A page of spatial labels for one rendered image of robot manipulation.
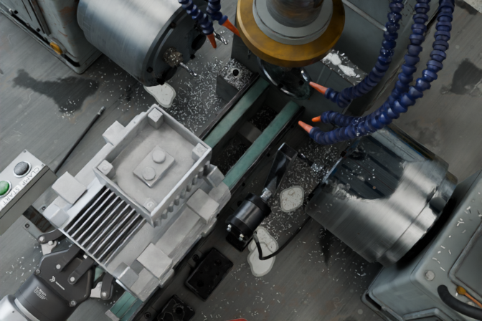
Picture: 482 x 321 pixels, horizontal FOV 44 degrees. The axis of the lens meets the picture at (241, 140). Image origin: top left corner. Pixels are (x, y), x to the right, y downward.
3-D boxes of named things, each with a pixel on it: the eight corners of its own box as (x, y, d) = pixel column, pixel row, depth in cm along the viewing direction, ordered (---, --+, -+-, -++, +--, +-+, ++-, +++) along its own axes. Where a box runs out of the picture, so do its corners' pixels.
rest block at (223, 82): (229, 77, 153) (232, 54, 141) (250, 92, 151) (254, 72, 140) (214, 92, 151) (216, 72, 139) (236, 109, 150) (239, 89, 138)
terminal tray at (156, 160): (156, 122, 86) (153, 101, 80) (212, 167, 85) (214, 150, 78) (97, 183, 82) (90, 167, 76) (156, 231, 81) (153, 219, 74)
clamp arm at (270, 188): (269, 180, 123) (286, 138, 100) (280, 189, 123) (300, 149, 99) (259, 193, 122) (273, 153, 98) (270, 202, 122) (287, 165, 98)
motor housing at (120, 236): (141, 140, 101) (131, 94, 83) (228, 211, 98) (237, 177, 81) (56, 231, 95) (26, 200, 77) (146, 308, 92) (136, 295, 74)
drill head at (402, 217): (330, 116, 138) (357, 67, 115) (479, 228, 131) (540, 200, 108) (264, 197, 130) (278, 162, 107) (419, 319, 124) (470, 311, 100)
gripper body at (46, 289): (50, 335, 74) (101, 276, 76) (1, 290, 75) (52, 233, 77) (67, 332, 81) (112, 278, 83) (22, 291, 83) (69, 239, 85)
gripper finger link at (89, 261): (64, 278, 78) (72, 286, 77) (124, 213, 80) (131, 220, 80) (72, 279, 81) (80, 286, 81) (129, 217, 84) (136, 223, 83)
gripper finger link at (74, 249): (68, 275, 82) (60, 269, 82) (121, 211, 84) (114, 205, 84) (59, 274, 78) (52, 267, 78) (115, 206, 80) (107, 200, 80)
